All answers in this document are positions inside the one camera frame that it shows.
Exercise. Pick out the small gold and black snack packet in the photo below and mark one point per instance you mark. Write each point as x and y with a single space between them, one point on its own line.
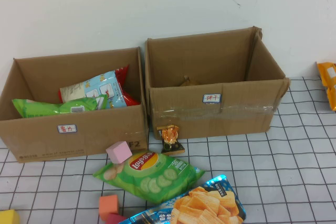
170 136

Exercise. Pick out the green Lay's cucumber chips bag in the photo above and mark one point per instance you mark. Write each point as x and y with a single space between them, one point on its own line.
157 174

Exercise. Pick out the blue bag of orange crisps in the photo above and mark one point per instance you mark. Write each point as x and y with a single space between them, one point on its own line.
204 208

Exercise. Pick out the brown snack packet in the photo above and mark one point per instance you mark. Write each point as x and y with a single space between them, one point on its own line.
189 82

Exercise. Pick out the red snack bag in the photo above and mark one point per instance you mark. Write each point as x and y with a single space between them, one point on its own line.
128 98

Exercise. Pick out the light blue white snack bag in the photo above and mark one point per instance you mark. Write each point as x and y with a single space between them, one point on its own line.
102 85

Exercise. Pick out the green snack bag with barcode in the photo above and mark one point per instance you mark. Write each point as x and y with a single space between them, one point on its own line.
47 107

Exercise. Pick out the orange yellow snack bag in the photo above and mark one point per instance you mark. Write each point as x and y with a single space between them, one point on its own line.
328 82

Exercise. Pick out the white label with red writing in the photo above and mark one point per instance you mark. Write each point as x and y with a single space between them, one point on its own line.
211 98
67 128

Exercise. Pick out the taped cardboard box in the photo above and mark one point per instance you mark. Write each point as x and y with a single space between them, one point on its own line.
236 119

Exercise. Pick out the pink foam block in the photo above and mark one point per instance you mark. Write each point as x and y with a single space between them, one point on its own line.
119 151

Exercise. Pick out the cardboard box with F2 print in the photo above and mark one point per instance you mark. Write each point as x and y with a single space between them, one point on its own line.
99 129

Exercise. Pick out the orange foam cube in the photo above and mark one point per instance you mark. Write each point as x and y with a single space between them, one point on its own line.
107 207

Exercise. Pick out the white grid pattern tablecloth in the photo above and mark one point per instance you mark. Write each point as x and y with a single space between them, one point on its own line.
262 182

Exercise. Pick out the red foam cube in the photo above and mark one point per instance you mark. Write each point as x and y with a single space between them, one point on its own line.
114 219

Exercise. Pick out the yellow foam block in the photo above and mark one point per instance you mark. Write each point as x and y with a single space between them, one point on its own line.
9 217

